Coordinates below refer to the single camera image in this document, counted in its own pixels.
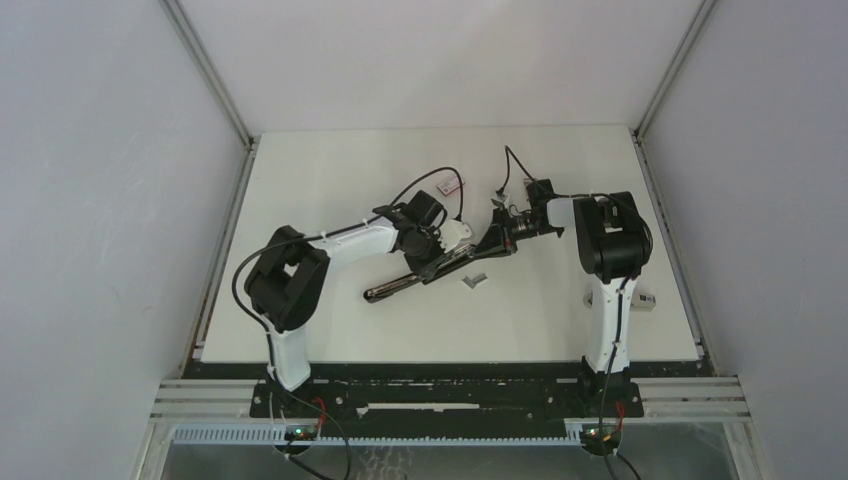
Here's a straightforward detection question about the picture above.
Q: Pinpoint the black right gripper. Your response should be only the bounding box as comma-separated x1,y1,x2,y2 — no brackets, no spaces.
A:
474,206,560,259

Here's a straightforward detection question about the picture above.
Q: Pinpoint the black stapler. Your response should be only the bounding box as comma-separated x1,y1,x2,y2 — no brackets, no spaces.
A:
363,226,518,303

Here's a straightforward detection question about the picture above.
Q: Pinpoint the silver staple strip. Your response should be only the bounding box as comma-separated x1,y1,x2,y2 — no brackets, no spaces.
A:
462,273,488,289

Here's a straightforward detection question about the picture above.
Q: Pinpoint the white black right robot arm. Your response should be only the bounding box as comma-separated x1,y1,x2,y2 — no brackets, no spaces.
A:
477,192,653,375

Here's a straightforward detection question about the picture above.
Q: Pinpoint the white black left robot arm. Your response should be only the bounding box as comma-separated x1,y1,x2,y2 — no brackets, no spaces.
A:
231,191,473,417

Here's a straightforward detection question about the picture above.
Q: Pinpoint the red white staple box sleeve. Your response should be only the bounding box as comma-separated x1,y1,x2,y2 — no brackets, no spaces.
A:
436,175,464,197

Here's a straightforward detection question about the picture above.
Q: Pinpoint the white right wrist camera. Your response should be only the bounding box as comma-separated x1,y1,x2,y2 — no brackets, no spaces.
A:
491,190,511,210

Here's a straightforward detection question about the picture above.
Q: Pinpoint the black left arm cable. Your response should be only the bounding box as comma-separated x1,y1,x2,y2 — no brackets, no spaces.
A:
231,166,465,346

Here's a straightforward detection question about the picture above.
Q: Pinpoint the aluminium frame rail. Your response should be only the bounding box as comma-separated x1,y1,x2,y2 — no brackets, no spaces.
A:
150,377,751,446

